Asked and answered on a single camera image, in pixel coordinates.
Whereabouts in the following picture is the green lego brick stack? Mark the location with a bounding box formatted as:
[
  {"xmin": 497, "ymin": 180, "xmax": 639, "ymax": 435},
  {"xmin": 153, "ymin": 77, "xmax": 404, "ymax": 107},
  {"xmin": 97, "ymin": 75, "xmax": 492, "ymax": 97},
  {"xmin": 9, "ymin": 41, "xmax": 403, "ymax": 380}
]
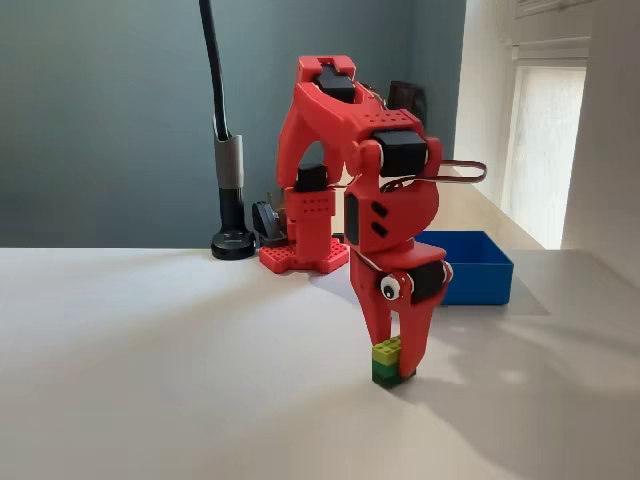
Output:
[{"xmin": 370, "ymin": 335, "xmax": 404, "ymax": 387}]

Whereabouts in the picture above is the blue plastic box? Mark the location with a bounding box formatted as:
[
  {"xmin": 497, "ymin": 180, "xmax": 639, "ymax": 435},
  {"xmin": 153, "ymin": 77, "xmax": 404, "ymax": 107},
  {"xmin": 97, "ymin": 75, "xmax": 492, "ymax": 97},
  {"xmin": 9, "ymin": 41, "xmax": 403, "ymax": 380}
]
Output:
[{"xmin": 415, "ymin": 230, "xmax": 515, "ymax": 306}]

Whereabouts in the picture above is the light wooden table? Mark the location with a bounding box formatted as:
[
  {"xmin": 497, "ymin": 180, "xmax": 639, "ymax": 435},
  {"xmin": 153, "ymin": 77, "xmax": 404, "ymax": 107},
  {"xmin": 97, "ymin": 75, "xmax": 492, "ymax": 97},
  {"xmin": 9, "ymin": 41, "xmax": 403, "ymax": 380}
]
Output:
[{"xmin": 433, "ymin": 163, "xmax": 546, "ymax": 251}]

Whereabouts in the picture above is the black table clamp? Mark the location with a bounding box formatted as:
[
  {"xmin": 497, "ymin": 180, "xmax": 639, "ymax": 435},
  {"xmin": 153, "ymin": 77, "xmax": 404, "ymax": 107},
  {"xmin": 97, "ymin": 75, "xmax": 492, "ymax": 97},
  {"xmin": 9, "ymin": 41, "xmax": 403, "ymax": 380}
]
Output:
[{"xmin": 251, "ymin": 199, "xmax": 288, "ymax": 247}]

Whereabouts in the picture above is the window with white blind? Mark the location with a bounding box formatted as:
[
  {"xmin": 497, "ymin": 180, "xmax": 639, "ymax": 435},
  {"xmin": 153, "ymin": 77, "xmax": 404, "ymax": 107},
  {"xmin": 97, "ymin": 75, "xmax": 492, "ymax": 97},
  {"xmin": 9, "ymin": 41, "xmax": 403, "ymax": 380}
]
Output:
[{"xmin": 502, "ymin": 37, "xmax": 592, "ymax": 250}]

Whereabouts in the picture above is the black gooseneck stand grey sleeve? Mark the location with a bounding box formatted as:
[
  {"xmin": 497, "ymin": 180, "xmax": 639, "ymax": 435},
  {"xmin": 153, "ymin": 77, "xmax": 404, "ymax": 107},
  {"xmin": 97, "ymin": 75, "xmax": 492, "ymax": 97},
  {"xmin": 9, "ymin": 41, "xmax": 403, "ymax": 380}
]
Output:
[{"xmin": 198, "ymin": 0, "xmax": 259, "ymax": 260}]

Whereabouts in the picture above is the servo wire loop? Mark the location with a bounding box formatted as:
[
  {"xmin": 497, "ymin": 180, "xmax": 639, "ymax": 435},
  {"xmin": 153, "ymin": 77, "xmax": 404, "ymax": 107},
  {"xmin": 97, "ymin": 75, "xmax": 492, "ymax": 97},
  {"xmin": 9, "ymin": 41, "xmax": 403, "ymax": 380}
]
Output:
[{"xmin": 378, "ymin": 157, "xmax": 489, "ymax": 195}]

